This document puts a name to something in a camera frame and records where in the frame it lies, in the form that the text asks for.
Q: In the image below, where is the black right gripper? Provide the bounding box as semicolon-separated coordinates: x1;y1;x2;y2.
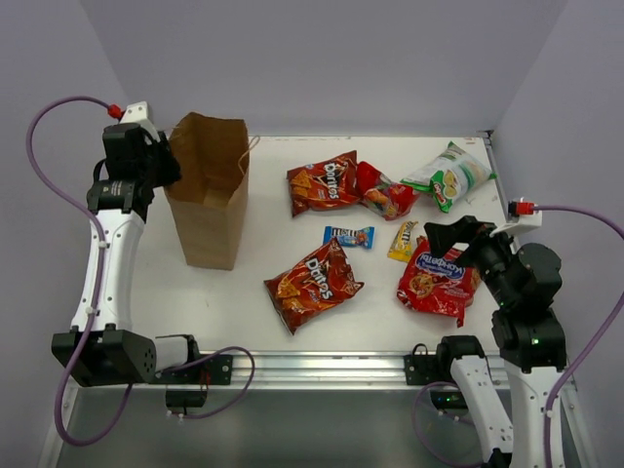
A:
425;214;525;308

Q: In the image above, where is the yellow M&M's packet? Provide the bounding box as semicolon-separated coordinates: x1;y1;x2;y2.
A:
387;220;418;262

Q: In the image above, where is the red candy assortment bag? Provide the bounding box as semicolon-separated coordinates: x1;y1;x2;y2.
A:
396;236;481;328

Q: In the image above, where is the brown paper bag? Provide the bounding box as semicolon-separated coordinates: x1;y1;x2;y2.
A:
165;112;258;270

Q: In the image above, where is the red snack bag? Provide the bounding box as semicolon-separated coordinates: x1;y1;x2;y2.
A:
356;161;419;220

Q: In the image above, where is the green Chuba cassava bag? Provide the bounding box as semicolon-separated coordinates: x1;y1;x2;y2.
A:
400;141;497;214

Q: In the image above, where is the blue M&M's packet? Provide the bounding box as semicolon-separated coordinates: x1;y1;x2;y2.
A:
323;226;375;250

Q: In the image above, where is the red Doritos bag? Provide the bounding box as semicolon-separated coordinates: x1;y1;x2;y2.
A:
263;238;365;335
287;150;361;217

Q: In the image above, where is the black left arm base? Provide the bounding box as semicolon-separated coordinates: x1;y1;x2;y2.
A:
147;354;233;415

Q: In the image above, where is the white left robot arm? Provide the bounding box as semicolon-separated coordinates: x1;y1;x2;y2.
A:
52;122;203;387

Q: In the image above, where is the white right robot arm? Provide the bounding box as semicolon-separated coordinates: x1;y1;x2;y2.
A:
424;215;567;467

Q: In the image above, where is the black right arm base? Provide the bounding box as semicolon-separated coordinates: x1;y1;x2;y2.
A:
404;343;468;411

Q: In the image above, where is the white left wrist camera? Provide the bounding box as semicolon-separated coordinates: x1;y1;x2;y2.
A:
120;101;160;140

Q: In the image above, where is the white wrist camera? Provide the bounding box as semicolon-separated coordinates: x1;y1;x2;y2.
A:
120;101;160;140
489;197;542;238

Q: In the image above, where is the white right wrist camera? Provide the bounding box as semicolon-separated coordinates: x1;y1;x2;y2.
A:
489;197;542;238

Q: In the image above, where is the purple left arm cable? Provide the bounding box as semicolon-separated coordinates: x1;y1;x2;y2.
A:
24;96;255;448

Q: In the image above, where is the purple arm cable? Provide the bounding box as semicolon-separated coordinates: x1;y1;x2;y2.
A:
24;96;255;448
412;203;624;468

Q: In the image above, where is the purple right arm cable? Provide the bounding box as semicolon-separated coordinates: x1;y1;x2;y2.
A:
412;203;624;468

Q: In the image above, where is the aluminium front mounting rail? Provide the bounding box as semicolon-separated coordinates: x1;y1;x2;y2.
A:
216;350;416;391

